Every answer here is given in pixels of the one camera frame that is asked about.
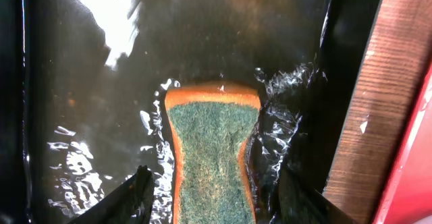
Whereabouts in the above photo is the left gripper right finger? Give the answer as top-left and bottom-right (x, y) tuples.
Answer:
(277, 167), (356, 224)

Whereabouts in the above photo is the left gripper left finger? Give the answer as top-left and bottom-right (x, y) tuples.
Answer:
(70, 165), (155, 224)

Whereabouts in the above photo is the green orange sponge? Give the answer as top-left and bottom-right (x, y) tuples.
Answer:
(165, 83), (261, 223)

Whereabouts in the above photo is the red plastic tray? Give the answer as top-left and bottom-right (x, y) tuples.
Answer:
(373, 67), (431, 224)

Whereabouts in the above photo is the black water tray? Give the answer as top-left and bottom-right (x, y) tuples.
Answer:
(1, 0), (380, 223)

